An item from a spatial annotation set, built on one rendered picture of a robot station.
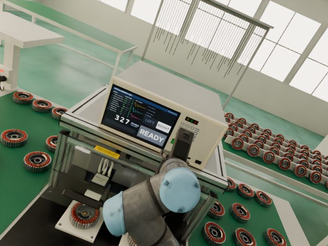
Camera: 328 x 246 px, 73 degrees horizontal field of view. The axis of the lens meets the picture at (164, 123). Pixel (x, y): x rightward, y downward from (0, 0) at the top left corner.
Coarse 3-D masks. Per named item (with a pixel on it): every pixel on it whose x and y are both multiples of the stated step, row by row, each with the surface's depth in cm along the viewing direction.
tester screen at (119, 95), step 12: (120, 96) 78; (132, 96) 77; (108, 108) 81; (120, 108) 80; (132, 108) 79; (144, 108) 79; (156, 108) 78; (132, 120) 81; (168, 120) 79; (168, 132) 81; (156, 144) 84
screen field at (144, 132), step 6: (144, 126) 82; (138, 132) 83; (144, 132) 83; (150, 132) 82; (156, 132) 82; (144, 138) 84; (150, 138) 83; (156, 138) 83; (162, 138) 83; (162, 144) 84
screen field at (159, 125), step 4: (144, 116) 80; (144, 120) 81; (148, 120) 80; (152, 120) 80; (156, 120) 80; (148, 124) 81; (152, 124) 81; (156, 124) 81; (160, 124) 80; (164, 124) 80; (160, 128) 81; (164, 128) 81; (168, 128) 81
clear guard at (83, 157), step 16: (80, 144) 80; (96, 144) 83; (64, 160) 71; (80, 160) 73; (96, 160) 76; (112, 160) 79; (128, 160) 82; (64, 176) 66; (80, 176) 68; (96, 176) 70; (112, 176) 72; (128, 176) 75; (48, 192) 64; (80, 192) 65; (96, 192) 66; (112, 192) 67; (80, 208) 64
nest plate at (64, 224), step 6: (66, 210) 87; (66, 216) 85; (60, 222) 83; (66, 222) 83; (102, 222) 89; (60, 228) 81; (66, 228) 81; (72, 228) 82; (90, 228) 85; (96, 228) 86; (72, 234) 81; (78, 234) 81; (84, 234) 82; (90, 234) 83; (96, 234) 84; (90, 240) 81
